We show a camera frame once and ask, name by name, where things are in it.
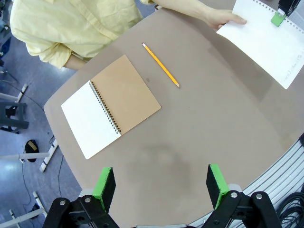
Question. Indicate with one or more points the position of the white paper sheet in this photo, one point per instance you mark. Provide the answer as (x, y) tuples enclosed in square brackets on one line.
[(261, 45)]

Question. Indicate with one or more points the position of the spiral notebook brown cover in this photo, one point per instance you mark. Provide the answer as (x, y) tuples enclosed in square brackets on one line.
[(128, 95)]

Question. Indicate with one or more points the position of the person's left forearm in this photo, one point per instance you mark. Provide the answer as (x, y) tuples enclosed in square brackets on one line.
[(180, 7)]

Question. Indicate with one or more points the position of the yellow pencil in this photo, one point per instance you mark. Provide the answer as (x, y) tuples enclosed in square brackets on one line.
[(161, 65)]

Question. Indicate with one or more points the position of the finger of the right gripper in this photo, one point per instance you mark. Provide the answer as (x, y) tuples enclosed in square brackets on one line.
[(278, 19)]

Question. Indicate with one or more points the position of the person's right forearm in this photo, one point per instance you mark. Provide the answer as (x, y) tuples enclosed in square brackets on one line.
[(73, 63)]

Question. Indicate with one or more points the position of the white metal stand leg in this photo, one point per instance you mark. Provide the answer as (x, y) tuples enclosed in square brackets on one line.
[(20, 93)]

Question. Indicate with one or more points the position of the person's yellow shirt torso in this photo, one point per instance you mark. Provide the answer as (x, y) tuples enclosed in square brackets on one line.
[(71, 23)]

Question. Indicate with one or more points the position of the person's left hand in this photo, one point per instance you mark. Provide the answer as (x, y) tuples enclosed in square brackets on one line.
[(221, 16)]

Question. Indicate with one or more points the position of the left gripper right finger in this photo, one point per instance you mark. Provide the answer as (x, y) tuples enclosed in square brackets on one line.
[(217, 185)]

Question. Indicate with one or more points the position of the black slipper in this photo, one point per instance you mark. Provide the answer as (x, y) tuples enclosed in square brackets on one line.
[(31, 149)]

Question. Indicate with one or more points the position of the grey stool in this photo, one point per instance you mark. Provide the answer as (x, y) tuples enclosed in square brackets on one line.
[(14, 116)]

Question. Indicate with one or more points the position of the aluminium table frame rail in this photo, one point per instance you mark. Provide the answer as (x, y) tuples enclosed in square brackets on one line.
[(273, 171)]

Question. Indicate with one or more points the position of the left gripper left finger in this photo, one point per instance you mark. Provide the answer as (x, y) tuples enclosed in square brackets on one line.
[(104, 187)]

